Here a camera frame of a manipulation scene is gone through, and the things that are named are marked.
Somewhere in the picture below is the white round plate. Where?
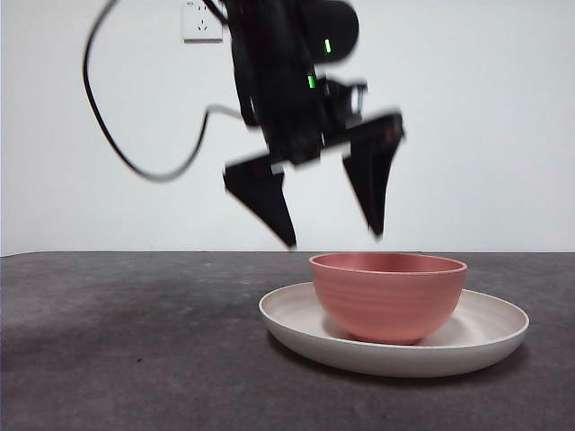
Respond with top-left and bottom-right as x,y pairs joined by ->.
258,281 -> 530,378

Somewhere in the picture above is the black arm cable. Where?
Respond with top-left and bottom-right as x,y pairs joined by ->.
82,0 -> 246,183

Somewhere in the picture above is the white wall socket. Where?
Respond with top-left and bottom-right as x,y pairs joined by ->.
181,0 -> 225,45

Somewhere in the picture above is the red ribbed bowl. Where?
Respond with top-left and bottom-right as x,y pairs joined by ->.
308,251 -> 468,346

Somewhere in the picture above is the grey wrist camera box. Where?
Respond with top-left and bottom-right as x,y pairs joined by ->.
321,79 -> 369,126

